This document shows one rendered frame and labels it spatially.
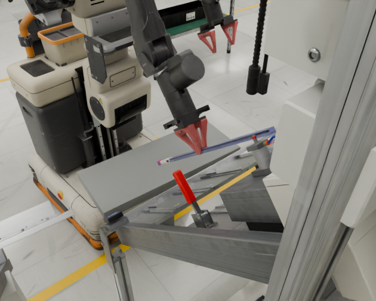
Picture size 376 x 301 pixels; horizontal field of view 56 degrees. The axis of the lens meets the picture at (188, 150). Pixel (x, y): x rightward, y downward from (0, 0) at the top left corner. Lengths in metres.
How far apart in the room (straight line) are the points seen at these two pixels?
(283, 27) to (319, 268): 0.19
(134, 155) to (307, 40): 1.19
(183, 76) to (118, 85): 0.71
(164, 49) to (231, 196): 0.43
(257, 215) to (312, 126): 0.25
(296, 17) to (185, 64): 0.51
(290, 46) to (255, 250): 0.26
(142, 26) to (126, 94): 0.65
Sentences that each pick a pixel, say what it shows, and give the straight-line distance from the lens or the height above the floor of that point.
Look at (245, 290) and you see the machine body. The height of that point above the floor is 0.62.
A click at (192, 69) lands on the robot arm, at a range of 0.75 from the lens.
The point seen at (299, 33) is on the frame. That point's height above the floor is 1.41.
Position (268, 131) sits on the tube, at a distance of 0.62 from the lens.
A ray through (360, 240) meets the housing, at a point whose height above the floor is 1.23.
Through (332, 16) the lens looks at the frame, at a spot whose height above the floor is 1.43.
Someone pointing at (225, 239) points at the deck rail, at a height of 1.11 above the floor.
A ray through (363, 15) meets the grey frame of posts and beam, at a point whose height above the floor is 1.44.
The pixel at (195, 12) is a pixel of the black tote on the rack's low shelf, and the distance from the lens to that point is 3.37.
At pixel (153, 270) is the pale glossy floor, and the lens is 1.77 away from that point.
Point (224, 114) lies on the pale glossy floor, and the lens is 2.69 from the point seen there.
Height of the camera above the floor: 1.51
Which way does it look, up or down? 40 degrees down
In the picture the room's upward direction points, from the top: straight up
